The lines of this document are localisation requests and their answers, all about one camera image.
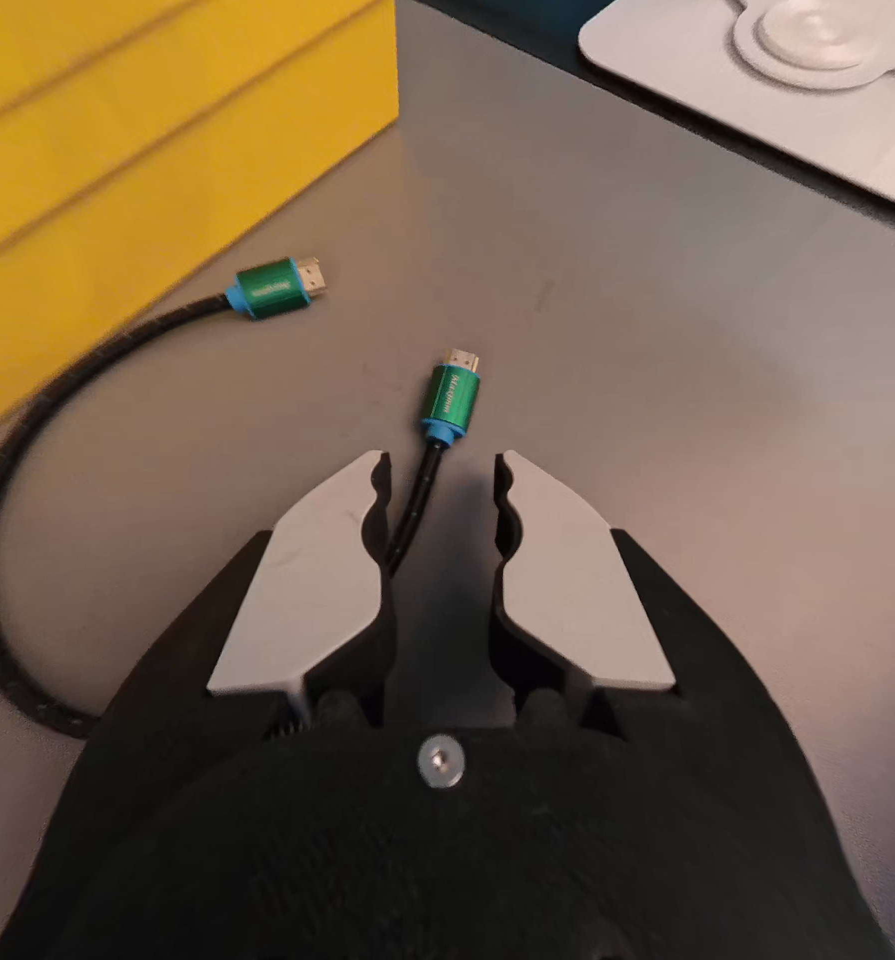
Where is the white plate with round disc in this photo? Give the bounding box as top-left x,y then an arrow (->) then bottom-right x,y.
578,0 -> 895,211

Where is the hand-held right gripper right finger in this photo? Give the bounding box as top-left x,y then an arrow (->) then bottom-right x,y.
488,450 -> 677,727

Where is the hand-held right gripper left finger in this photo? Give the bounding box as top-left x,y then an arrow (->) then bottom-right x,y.
207,450 -> 397,727

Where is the yellow plastic bin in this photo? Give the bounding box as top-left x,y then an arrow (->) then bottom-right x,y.
0,0 -> 401,444

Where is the black braided HDMI cable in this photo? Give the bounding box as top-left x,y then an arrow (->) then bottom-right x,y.
0,255 -> 485,740

